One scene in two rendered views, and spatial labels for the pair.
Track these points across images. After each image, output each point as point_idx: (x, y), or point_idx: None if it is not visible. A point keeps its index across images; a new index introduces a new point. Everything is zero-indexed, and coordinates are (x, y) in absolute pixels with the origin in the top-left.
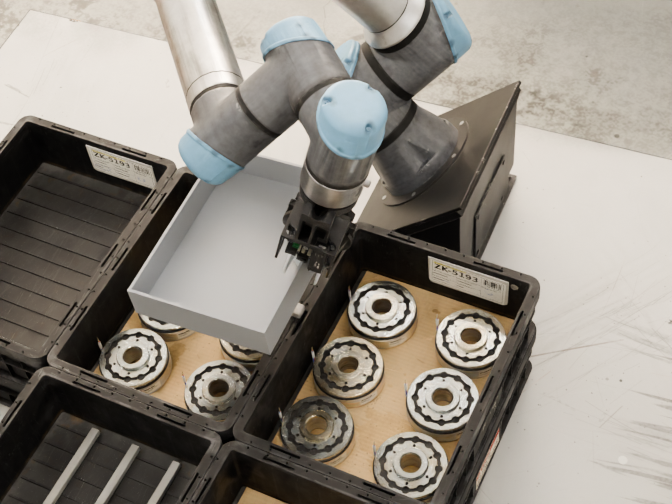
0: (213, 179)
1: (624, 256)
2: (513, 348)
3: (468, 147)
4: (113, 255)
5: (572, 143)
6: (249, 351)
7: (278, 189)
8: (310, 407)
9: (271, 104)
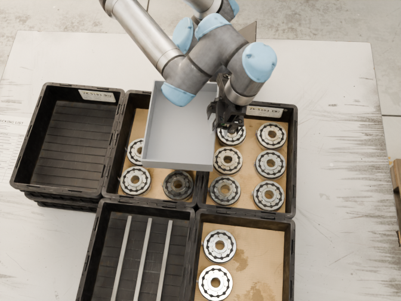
0: (184, 104)
1: (302, 83)
2: (297, 137)
3: None
4: (113, 138)
5: (267, 41)
6: None
7: None
8: (219, 181)
9: (211, 62)
